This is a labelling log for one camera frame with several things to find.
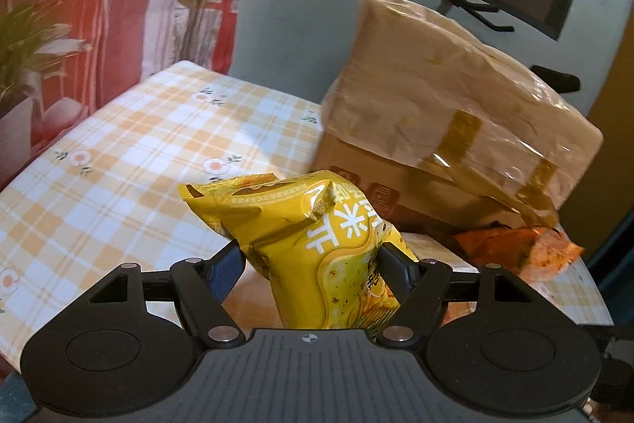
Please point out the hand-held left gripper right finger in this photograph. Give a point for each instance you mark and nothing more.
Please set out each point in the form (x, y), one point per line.
(396, 272)

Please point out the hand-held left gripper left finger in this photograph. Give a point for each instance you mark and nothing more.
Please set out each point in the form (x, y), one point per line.
(225, 274)

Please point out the yellow snack bag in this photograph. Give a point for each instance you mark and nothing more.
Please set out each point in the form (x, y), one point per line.
(307, 244)

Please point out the orange snack packet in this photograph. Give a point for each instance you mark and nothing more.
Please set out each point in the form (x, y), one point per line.
(515, 252)

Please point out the cardboard box with plastic liner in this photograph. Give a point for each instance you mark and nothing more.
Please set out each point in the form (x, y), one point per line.
(421, 115)

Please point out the yellow checked floral tablecloth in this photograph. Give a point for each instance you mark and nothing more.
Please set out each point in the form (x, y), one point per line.
(124, 165)

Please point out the wooden door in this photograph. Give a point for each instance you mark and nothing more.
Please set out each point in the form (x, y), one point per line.
(614, 81)

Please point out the printed backdrop cloth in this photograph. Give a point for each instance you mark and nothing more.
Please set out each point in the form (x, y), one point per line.
(74, 6)

